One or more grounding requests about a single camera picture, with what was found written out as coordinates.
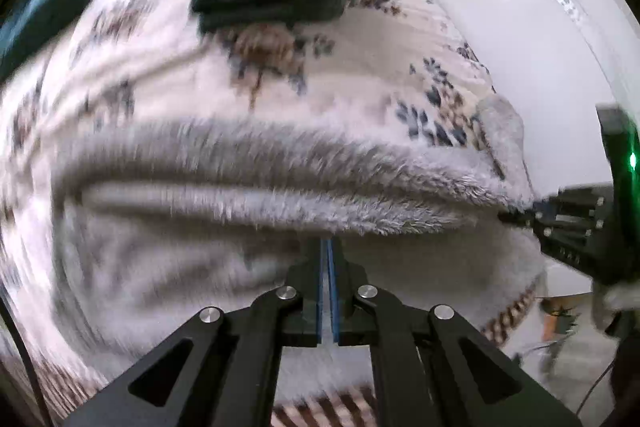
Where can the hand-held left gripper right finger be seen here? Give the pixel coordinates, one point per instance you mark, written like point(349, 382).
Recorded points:
point(336, 287)

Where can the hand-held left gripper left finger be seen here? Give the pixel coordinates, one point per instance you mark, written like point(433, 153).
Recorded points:
point(321, 287)

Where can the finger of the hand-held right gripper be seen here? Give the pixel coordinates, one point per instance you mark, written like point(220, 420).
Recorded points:
point(575, 244)
point(570, 207)

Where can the grey fluffy pants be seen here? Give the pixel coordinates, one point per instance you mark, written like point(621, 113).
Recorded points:
point(200, 217)

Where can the floral printed blanket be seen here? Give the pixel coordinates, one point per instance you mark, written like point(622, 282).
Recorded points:
point(350, 57)

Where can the folded dark green cloth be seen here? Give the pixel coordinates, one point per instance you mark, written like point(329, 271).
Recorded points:
point(270, 2)

